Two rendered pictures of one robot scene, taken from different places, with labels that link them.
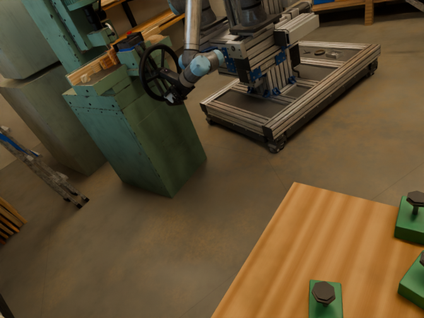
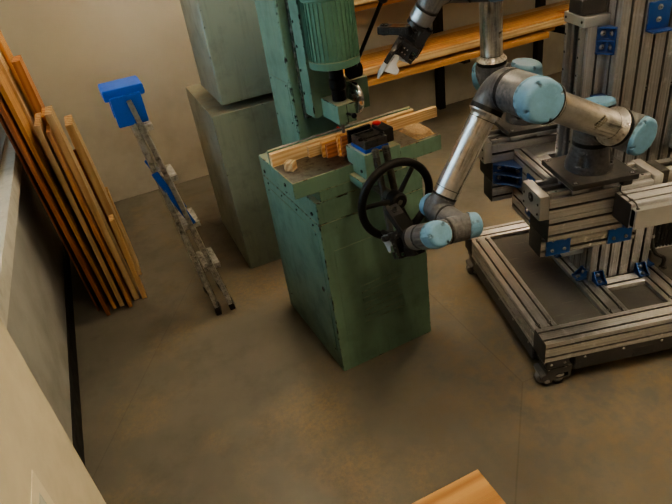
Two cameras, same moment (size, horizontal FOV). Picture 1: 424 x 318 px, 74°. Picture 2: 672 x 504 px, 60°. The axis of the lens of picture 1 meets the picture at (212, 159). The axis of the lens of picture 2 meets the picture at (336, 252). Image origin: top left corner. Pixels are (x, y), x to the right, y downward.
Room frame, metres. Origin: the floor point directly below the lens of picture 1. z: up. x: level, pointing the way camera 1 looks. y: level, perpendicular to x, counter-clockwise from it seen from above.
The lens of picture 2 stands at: (-0.19, -0.30, 1.72)
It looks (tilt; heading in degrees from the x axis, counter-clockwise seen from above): 32 degrees down; 20
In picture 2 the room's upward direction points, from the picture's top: 9 degrees counter-clockwise
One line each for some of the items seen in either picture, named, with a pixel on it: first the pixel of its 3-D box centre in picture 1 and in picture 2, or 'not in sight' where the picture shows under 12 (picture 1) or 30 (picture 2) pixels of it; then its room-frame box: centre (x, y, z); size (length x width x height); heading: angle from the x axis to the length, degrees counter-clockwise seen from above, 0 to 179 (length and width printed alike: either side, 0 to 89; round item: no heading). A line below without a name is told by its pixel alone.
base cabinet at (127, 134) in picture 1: (143, 134); (347, 254); (1.83, 0.39, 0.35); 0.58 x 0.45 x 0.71; 42
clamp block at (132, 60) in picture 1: (136, 54); (373, 156); (1.60, 0.17, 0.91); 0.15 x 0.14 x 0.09; 132
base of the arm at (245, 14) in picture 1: (252, 12); (590, 152); (1.72, -0.53, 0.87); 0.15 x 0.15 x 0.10
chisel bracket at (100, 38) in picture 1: (101, 38); (339, 110); (1.76, 0.32, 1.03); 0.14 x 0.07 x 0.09; 42
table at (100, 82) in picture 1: (130, 63); (363, 160); (1.67, 0.22, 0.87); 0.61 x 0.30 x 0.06; 132
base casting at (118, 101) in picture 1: (115, 83); (335, 170); (1.83, 0.39, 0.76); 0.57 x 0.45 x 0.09; 42
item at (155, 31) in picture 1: (129, 47); (374, 130); (1.83, 0.21, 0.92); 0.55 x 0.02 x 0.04; 132
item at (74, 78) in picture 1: (112, 55); (344, 136); (1.76, 0.31, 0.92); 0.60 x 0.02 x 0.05; 132
